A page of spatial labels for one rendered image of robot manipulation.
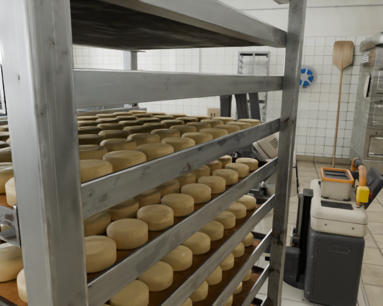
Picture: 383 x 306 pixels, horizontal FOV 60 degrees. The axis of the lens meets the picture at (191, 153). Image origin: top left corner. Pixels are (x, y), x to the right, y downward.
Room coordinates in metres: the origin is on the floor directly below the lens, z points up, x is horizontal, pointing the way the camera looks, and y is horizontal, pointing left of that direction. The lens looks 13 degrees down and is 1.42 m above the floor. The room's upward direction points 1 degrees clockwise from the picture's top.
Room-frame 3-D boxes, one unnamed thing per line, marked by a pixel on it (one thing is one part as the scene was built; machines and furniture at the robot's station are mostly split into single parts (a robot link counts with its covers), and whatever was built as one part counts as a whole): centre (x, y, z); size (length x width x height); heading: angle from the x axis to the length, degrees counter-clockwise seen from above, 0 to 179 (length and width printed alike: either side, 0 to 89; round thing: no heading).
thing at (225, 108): (1.71, -0.17, 1.18); 0.11 x 0.06 x 0.43; 162
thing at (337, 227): (1.74, -0.76, 0.59); 0.55 x 0.34 x 0.83; 162
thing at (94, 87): (0.49, -0.03, 1.41); 0.64 x 0.03 x 0.03; 150
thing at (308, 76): (5.69, -1.85, 1.10); 0.41 x 0.17 x 1.10; 75
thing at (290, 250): (1.76, -0.50, 0.45); 0.28 x 0.27 x 0.25; 162
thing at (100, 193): (0.49, -0.03, 1.32); 0.64 x 0.03 x 0.03; 150
